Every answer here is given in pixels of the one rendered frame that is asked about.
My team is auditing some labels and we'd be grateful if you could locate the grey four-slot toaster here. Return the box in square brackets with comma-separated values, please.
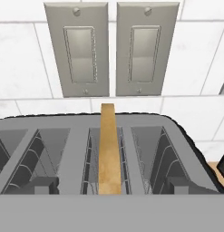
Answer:
[0, 111, 224, 196]

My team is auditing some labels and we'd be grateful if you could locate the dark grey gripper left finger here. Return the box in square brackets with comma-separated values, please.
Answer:
[2, 176, 60, 196]

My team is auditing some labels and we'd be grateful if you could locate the golden brown bread slice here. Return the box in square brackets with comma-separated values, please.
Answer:
[98, 102, 122, 196]

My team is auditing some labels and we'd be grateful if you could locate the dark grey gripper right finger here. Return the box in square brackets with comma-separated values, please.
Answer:
[164, 176, 220, 196]

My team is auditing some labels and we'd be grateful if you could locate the grey wall switch plate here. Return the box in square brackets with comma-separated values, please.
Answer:
[115, 1, 180, 97]
[44, 1, 111, 99]

